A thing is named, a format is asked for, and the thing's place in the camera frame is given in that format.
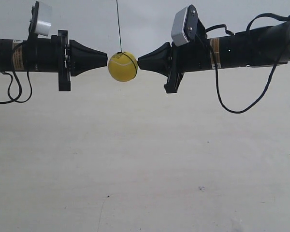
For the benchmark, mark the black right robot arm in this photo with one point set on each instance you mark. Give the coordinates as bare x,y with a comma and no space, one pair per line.
260,47

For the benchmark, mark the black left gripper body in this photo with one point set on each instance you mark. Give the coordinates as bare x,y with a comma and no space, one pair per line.
50,56

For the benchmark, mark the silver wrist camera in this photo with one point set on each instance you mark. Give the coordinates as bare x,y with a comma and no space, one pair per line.
40,22
185,25

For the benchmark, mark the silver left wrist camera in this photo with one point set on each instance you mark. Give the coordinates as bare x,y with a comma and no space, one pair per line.
40,22

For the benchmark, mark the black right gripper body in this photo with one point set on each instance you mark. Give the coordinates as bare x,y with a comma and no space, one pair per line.
191,57

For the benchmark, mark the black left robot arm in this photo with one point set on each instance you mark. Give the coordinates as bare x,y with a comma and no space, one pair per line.
13,55

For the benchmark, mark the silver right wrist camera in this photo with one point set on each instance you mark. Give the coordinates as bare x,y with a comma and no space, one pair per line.
185,25

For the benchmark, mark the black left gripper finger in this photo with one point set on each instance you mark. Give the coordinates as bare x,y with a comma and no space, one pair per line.
83,58

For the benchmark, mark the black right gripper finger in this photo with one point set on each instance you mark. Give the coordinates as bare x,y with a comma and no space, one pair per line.
158,61

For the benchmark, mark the yellow tennis ball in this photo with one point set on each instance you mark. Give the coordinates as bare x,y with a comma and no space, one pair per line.
123,66

